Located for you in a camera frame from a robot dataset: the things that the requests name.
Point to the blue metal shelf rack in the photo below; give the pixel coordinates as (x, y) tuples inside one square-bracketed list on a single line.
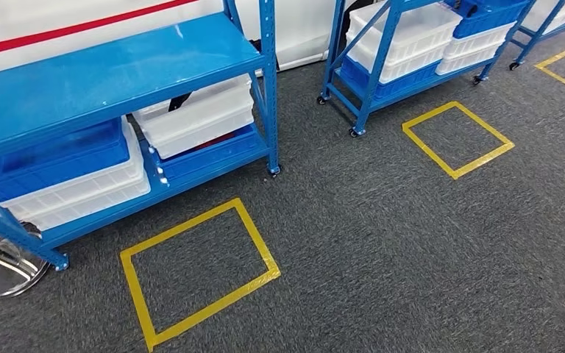
[(117, 73)]

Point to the blue plastic crate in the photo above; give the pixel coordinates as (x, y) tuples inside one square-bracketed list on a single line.
[(53, 161), (399, 85), (214, 156), (487, 17)]

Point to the red item in crate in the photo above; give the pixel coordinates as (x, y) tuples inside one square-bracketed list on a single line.
[(219, 140)]

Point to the white plastic crate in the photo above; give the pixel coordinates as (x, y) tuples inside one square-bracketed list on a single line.
[(82, 195), (199, 119), (409, 39), (472, 48), (536, 14)]

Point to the white car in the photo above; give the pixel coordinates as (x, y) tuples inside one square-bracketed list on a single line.
[(292, 29)]

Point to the yellow floor tape square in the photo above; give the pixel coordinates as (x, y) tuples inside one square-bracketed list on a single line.
[(433, 156), (560, 80), (136, 287)]

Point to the blue wheeled rack cart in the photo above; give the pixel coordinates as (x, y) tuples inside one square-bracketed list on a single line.
[(380, 58), (541, 29)]

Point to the red barrier belt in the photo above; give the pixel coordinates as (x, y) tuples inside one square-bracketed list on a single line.
[(68, 30)]

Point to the chrome base stanchion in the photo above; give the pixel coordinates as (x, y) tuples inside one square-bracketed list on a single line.
[(9, 273)]

